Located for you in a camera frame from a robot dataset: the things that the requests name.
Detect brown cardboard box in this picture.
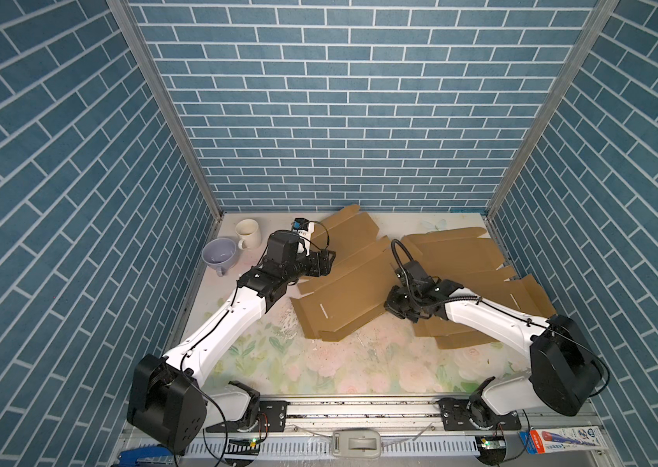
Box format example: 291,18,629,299
291,204,398,342
402,227,557,318

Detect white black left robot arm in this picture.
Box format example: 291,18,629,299
127,218,336,455

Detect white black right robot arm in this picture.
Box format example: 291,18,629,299
385,274,609,429

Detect white red blue tube box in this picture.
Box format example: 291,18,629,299
519,426,609,455

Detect cream ceramic mug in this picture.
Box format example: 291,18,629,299
236,219,262,250

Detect lavender ceramic bowl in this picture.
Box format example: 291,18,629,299
202,237,239,277

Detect blue black tool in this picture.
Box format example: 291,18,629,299
114,445,177,467

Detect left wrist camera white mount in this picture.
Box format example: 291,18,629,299
291,217,315,255

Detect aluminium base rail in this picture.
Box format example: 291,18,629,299
109,393,622,467

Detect grey plastic clamp handle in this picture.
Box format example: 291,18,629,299
331,429,383,459

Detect aluminium corner post left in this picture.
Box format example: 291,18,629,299
107,0,223,222

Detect aluminium corner post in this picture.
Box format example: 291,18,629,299
107,0,223,222
485,0,622,218

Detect aluminium corner post right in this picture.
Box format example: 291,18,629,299
485,0,622,218

